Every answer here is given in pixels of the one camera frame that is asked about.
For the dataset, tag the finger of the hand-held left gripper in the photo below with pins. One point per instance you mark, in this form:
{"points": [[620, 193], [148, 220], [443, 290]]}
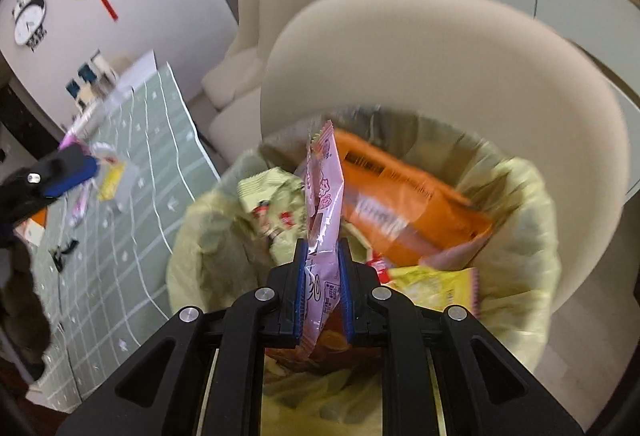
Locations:
{"points": [[65, 176]]}

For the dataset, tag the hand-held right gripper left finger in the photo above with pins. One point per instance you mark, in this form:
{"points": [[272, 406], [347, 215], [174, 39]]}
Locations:
{"points": [[298, 291]]}

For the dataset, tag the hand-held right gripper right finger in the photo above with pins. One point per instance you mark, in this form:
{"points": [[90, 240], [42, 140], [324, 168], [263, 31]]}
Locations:
{"points": [[345, 296]]}

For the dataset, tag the pink snack packet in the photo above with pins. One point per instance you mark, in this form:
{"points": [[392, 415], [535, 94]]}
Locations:
{"points": [[325, 196]]}

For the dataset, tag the orange snack packet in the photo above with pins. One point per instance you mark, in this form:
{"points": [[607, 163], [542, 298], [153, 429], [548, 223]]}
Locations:
{"points": [[410, 201]]}

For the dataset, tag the trash bin with yellow bag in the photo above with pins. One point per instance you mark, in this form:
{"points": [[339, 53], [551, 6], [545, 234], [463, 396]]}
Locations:
{"points": [[510, 226]]}

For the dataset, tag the person's left forearm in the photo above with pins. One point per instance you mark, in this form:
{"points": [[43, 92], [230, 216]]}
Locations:
{"points": [[22, 316]]}

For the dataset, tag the yellow snack packet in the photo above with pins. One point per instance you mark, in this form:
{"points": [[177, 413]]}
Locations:
{"points": [[112, 178]]}

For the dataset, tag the clear plastic wrapper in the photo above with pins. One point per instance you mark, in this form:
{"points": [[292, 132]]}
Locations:
{"points": [[131, 186]]}

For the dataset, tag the dark small wrapper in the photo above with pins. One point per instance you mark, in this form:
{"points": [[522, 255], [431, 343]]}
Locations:
{"points": [[65, 253]]}

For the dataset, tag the blue canister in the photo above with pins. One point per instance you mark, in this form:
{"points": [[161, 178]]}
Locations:
{"points": [[86, 75], [73, 89]]}

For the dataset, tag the yellow crumpled packet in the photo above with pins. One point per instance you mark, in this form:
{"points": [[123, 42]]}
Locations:
{"points": [[435, 286]]}

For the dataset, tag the green crumpled packet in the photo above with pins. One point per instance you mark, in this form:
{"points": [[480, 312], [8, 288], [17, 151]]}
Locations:
{"points": [[270, 191]]}

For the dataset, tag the white canister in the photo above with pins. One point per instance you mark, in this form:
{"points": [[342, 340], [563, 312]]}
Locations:
{"points": [[101, 61]]}

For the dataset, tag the round wall clock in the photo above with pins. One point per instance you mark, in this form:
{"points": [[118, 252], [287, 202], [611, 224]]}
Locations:
{"points": [[29, 19]]}

